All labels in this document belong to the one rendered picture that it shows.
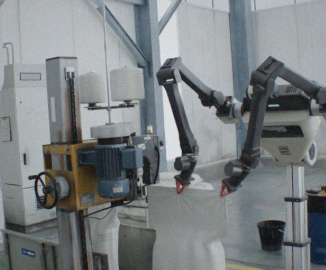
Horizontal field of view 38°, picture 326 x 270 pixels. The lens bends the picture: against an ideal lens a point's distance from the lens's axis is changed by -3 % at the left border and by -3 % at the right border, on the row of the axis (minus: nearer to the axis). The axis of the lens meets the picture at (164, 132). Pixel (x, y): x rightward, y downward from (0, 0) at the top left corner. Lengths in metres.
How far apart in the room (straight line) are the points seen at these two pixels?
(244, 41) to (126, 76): 8.97
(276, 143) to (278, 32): 8.56
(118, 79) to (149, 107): 6.26
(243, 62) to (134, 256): 8.40
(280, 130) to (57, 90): 1.14
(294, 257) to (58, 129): 1.47
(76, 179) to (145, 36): 6.50
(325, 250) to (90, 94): 2.75
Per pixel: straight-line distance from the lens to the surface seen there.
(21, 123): 6.21
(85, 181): 2.34
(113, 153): 2.19
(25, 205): 6.28
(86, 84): 2.50
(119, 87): 2.30
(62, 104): 2.32
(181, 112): 2.30
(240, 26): 11.27
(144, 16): 8.70
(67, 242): 2.43
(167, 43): 9.30
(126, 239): 3.22
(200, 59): 10.14
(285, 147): 2.60
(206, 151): 10.16
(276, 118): 2.50
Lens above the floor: 1.49
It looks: 3 degrees down
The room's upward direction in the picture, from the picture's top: 3 degrees counter-clockwise
